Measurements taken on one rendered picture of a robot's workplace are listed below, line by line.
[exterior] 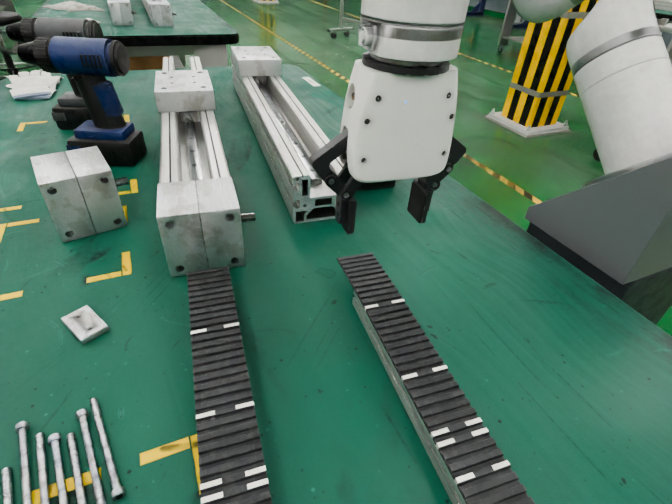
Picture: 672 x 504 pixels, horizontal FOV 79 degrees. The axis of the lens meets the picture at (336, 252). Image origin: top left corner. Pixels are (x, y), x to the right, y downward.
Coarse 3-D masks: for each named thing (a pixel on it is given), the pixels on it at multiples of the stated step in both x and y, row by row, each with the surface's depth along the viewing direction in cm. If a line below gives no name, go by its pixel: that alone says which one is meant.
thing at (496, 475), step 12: (480, 468) 33; (492, 468) 33; (504, 468) 34; (456, 480) 33; (468, 480) 33; (480, 480) 33; (492, 480) 33; (504, 480) 33; (516, 480) 33; (468, 492) 32; (480, 492) 32
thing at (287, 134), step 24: (240, 96) 113; (264, 96) 102; (288, 96) 93; (264, 120) 81; (288, 120) 92; (312, 120) 82; (264, 144) 84; (288, 144) 72; (312, 144) 76; (288, 168) 65; (312, 168) 71; (336, 168) 65; (288, 192) 69; (312, 192) 66; (312, 216) 68
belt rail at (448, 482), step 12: (360, 312) 50; (372, 336) 47; (384, 348) 44; (384, 360) 45; (396, 372) 42; (396, 384) 42; (408, 396) 40; (408, 408) 40; (420, 420) 38; (420, 432) 38; (432, 444) 36; (432, 456) 37; (444, 468) 35; (444, 480) 35; (456, 492) 33
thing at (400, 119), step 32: (384, 64) 33; (448, 64) 34; (352, 96) 36; (384, 96) 34; (416, 96) 34; (448, 96) 36; (352, 128) 36; (384, 128) 35; (416, 128) 36; (448, 128) 38; (352, 160) 37; (384, 160) 37; (416, 160) 38
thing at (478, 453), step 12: (468, 444) 35; (480, 444) 35; (492, 444) 35; (444, 456) 34; (456, 456) 34; (468, 456) 34; (480, 456) 34; (492, 456) 34; (456, 468) 33; (468, 468) 34
